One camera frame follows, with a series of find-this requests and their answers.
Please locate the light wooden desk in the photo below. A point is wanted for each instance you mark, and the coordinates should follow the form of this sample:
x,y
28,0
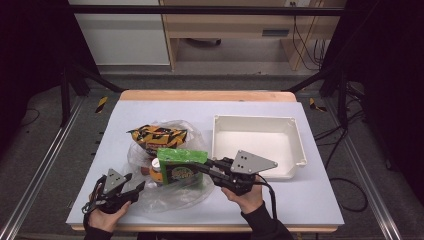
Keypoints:
x,y
226,25

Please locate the black horizontal frame bar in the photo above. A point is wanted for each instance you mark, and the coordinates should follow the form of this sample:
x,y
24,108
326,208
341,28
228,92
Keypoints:
x,y
200,10

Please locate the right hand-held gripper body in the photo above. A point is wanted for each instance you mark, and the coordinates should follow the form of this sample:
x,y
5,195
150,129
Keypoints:
x,y
246,163

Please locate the person's left hand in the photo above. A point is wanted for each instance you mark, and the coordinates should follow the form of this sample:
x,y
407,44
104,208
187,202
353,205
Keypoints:
x,y
106,220

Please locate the clear printed plastic bag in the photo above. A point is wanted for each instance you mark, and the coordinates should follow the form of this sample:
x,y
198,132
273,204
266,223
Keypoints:
x,y
176,198

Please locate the white table mat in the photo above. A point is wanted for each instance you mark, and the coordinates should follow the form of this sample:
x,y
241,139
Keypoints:
x,y
140,110

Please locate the black metal stand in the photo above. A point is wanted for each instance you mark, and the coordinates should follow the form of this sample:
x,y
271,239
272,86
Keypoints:
x,y
65,100
341,100

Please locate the orange juice bottle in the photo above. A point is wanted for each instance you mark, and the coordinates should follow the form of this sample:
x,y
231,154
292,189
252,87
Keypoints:
x,y
156,171

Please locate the white cabinet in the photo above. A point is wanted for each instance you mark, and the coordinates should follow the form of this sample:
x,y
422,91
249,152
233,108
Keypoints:
x,y
123,40

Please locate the person's right hand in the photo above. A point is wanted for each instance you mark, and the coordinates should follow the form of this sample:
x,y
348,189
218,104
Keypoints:
x,y
248,201

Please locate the black curtain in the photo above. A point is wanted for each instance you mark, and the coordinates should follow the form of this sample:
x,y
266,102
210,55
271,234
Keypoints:
x,y
390,83
30,50

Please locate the black and orange chips bag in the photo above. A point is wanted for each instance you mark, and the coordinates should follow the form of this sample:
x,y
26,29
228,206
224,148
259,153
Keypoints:
x,y
158,136

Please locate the green seaweed snack packet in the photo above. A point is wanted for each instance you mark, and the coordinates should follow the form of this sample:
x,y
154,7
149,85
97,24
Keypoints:
x,y
181,170

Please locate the white plastic tray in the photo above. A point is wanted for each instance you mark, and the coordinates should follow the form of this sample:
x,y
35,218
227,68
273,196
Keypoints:
x,y
260,140

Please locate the aluminium floor rail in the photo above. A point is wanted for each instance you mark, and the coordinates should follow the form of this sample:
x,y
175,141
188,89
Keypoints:
x,y
380,206
50,153

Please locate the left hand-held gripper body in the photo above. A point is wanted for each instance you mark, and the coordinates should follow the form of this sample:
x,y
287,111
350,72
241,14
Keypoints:
x,y
111,200

